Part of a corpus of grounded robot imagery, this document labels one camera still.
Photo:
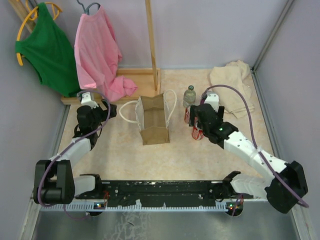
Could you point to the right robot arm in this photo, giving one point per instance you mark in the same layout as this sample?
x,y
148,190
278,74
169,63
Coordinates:
x,y
281,183

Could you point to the beige folded cloth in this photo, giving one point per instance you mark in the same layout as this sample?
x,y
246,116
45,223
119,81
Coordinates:
x,y
233,75

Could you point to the red soda can front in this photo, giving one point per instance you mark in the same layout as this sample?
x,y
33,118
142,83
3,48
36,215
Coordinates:
x,y
187,114

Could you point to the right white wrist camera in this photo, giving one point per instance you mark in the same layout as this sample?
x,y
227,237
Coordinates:
x,y
213,100

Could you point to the green tank top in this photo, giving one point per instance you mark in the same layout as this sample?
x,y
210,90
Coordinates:
x,y
51,54

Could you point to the grey clothes hanger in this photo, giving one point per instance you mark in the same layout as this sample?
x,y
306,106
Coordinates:
x,y
86,9

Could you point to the yellow clothes hanger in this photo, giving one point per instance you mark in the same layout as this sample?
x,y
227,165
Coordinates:
x,y
31,16

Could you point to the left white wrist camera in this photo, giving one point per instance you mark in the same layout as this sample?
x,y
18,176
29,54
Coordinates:
x,y
87,99

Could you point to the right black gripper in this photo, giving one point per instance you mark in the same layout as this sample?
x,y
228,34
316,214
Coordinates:
x,y
193,115

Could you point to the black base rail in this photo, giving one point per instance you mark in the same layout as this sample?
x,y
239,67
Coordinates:
x,y
167,196

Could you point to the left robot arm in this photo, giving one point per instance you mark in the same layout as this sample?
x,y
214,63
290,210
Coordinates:
x,y
54,182

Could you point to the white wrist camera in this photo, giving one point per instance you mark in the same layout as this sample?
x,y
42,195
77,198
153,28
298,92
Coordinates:
x,y
87,99
213,100

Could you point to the wooden clothes rack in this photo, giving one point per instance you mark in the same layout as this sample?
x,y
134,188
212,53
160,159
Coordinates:
x,y
148,80

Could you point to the clear green-cap bottle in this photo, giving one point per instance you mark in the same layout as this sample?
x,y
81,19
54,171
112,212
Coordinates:
x,y
189,96

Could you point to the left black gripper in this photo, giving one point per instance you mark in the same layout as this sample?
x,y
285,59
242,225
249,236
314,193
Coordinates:
x,y
106,104

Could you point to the red soda can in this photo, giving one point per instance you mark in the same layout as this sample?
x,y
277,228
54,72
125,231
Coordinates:
x,y
187,114
197,133

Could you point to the pink t-shirt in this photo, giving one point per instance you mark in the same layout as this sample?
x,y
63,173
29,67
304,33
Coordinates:
x,y
97,56

